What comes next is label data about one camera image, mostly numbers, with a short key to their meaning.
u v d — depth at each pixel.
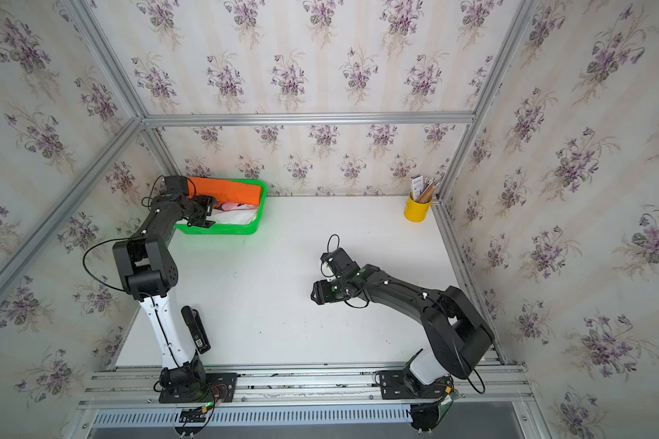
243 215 1.05
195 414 0.72
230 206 1.11
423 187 1.07
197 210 0.86
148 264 0.57
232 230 1.07
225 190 1.10
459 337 0.43
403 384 0.65
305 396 0.73
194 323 0.82
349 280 0.65
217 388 0.72
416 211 1.08
